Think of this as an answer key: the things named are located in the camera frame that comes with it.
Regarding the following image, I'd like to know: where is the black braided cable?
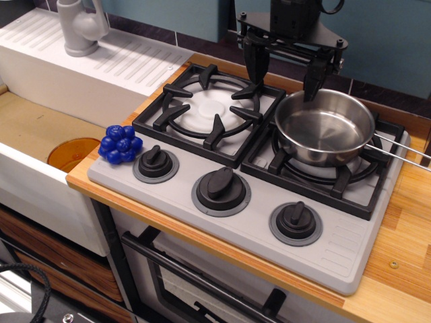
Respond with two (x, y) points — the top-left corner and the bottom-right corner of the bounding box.
(0, 262), (52, 323)

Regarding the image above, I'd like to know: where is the wooden drawer front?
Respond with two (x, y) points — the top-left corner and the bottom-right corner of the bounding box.
(1, 205), (133, 322)

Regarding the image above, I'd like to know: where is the black burner grate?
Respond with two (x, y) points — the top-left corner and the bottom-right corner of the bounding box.
(133, 64), (286, 168)
(240, 113), (405, 220)

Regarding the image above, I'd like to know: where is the black stove knob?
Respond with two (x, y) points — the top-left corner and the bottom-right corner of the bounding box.
(191, 166), (251, 217)
(133, 145), (180, 184)
(269, 201), (323, 247)

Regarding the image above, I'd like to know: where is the black left stove knob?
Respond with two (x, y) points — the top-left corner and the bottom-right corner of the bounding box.
(133, 145), (180, 184)

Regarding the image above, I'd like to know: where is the black right stove knob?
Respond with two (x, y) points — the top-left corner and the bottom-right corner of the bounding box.
(269, 201), (323, 247)

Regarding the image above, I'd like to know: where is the black left burner grate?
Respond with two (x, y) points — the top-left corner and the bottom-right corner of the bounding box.
(133, 64), (286, 168)

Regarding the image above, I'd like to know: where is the stainless steel pot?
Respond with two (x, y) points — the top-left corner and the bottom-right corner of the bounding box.
(274, 89), (430, 172)

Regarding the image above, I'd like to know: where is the toy oven door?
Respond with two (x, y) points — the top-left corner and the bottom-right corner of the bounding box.
(110, 208), (358, 323)

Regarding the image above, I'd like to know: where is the grey toy faucet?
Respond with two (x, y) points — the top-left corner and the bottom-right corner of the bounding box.
(57, 0), (109, 57)

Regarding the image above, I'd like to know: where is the black oven door handle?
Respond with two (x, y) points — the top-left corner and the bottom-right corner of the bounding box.
(121, 227), (286, 322)

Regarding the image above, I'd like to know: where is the white toy sink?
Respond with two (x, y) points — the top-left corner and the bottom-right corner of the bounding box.
(1, 9), (192, 256)

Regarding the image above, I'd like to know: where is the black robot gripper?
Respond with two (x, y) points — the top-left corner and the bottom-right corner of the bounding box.
(237, 1), (348, 102)

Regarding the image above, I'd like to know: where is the blue toy blueberry cluster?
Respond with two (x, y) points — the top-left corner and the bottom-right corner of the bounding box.
(98, 125), (143, 165)

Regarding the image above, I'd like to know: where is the grey toy stove top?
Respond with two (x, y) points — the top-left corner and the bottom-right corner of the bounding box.
(88, 125), (403, 295)

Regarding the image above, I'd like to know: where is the black middle stove knob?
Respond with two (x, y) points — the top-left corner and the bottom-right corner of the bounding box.
(191, 166), (251, 217)

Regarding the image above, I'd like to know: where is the black right burner grate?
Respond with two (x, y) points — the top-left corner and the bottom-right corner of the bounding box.
(240, 113), (405, 220)

